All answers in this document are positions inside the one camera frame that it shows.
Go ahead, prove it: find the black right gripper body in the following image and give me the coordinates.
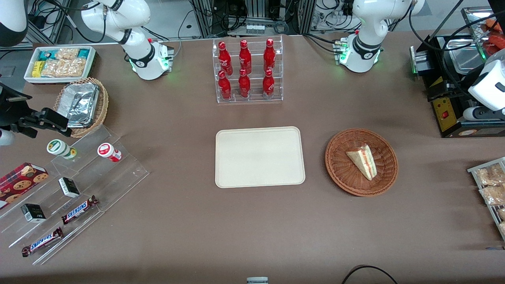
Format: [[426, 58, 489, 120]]
[[0, 82, 35, 133]]

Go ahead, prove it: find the triangular sandwich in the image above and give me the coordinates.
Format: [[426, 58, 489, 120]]
[[346, 144, 378, 181]]

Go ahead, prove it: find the tan oval wicker basket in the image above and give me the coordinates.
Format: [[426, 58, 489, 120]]
[[53, 77, 109, 138]]

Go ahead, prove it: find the cream rectangular serving tray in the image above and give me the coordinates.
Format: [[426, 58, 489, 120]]
[[215, 126, 306, 189]]

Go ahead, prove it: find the round brown wicker basket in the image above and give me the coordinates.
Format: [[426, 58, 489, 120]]
[[325, 128, 398, 197]]

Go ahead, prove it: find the green lid cup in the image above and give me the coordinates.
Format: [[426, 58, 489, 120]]
[[47, 139, 78, 160]]

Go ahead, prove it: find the aluminium foil container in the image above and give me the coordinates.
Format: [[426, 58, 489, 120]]
[[62, 82, 99, 128]]

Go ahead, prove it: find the white rectangular snack bin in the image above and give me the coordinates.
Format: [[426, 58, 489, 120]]
[[24, 46, 97, 84]]

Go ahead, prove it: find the clear rice cracker pack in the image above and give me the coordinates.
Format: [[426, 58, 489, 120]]
[[41, 58, 87, 78]]

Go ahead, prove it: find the red plaid cookie box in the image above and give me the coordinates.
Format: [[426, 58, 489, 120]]
[[0, 162, 49, 210]]

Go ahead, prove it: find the red lid cup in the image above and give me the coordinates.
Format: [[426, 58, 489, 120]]
[[97, 142, 122, 163]]

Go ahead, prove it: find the small black box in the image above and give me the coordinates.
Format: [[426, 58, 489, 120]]
[[58, 177, 80, 198], [21, 204, 47, 223]]

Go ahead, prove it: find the clear acrylic stepped display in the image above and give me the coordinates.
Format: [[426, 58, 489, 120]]
[[0, 125, 150, 266]]

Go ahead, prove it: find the Snickers chocolate bar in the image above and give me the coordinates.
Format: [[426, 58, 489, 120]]
[[61, 195, 99, 225], [22, 227, 64, 258]]

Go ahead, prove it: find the red soda bottle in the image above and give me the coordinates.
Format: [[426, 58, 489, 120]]
[[263, 39, 276, 73], [238, 69, 251, 98], [218, 71, 232, 100], [262, 69, 275, 98], [239, 40, 252, 75], [218, 41, 233, 75]]

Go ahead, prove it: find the clear acrylic bottle rack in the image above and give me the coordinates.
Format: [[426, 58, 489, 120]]
[[212, 35, 284, 104]]

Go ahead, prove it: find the black food warmer machine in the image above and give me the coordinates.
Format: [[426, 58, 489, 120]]
[[409, 6, 505, 138]]

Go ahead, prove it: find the stainless steel pan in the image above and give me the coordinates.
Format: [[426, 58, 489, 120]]
[[446, 37, 488, 75]]

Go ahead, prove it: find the clear fried snack pack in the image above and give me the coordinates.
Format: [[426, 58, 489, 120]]
[[475, 163, 505, 186], [479, 184, 505, 206]]

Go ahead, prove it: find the red sausage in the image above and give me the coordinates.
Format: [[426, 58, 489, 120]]
[[484, 18, 505, 56]]

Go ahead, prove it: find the aluminium frame rack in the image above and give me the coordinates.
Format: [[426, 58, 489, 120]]
[[189, 0, 317, 38]]

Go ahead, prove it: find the black floor cable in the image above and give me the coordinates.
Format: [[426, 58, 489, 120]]
[[341, 265, 399, 284]]

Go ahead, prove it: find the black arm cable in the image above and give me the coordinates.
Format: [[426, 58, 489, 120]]
[[408, 0, 505, 100]]

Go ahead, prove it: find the grey wire rack tray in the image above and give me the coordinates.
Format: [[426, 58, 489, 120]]
[[467, 157, 505, 241]]

